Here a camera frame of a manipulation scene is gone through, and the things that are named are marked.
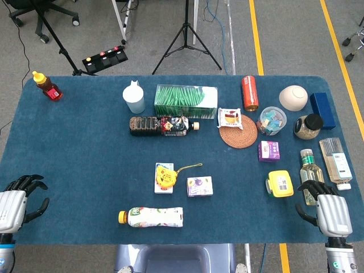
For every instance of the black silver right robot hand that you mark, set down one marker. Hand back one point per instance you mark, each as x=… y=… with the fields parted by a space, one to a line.
x=334 y=213

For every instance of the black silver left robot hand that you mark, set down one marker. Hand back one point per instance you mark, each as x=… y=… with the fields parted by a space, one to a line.
x=10 y=207

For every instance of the yellow tape measure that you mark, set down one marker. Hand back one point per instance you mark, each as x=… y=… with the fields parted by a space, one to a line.
x=165 y=176

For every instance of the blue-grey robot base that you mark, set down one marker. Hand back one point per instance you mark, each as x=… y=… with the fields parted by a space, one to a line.
x=176 y=258

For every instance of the pale yellow bottle green cap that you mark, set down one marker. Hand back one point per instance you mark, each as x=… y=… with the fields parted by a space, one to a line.
x=310 y=170

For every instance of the clear bottle white cap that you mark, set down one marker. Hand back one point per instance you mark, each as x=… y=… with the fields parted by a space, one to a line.
x=335 y=162

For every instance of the yellow lidded container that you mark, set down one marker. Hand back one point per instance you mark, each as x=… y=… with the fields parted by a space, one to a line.
x=280 y=183

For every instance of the blue table mat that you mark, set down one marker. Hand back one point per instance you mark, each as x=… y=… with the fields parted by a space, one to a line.
x=85 y=213

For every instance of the purple tissue pack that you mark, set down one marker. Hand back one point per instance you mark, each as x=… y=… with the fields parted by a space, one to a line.
x=268 y=151

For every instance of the clear jar with black lid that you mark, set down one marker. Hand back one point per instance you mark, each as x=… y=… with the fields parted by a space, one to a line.
x=308 y=126

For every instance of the dark blue box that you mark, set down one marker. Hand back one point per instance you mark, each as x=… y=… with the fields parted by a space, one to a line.
x=322 y=111

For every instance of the round woven coaster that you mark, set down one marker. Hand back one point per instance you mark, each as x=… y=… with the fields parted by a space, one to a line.
x=239 y=138

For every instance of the beige bowl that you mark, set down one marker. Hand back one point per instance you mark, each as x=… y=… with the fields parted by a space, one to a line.
x=293 y=98

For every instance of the honey bottle with yellow cap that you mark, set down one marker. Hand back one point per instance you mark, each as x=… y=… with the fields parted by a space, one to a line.
x=51 y=90

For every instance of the purple juice carton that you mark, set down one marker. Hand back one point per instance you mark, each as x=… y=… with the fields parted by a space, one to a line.
x=199 y=186

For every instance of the white snack cake packet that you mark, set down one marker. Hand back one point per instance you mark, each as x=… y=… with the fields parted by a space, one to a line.
x=230 y=118

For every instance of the white peach tea bottle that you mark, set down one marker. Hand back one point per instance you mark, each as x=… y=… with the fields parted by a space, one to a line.
x=153 y=217

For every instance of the orange red can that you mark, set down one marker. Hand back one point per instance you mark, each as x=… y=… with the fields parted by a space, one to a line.
x=249 y=94

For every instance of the white blue milk carton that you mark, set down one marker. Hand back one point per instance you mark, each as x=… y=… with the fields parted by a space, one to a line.
x=163 y=190

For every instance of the chrome stool with casters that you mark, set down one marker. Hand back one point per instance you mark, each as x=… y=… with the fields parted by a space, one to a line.
x=349 y=57

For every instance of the dark tea bottle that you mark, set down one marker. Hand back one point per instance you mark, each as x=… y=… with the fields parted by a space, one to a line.
x=148 y=126

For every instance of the translucent white spouted cup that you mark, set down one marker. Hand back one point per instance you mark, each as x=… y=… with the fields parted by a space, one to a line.
x=133 y=99

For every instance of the black light stand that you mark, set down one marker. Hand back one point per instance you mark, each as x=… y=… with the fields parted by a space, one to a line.
x=61 y=51

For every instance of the black foot pedal board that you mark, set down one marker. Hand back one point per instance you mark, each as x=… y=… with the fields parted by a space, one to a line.
x=105 y=59

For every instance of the clear box of green sachets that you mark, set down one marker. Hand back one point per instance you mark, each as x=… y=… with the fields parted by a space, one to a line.
x=185 y=99

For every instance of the black office chair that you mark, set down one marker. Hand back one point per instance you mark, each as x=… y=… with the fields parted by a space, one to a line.
x=20 y=3

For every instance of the white pole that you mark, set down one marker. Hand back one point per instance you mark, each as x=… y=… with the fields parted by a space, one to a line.
x=195 y=22

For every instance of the black tripod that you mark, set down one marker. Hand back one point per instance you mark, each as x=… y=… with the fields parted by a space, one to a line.
x=186 y=28

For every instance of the white frame leg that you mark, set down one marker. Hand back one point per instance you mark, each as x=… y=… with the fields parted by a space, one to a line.
x=119 y=22

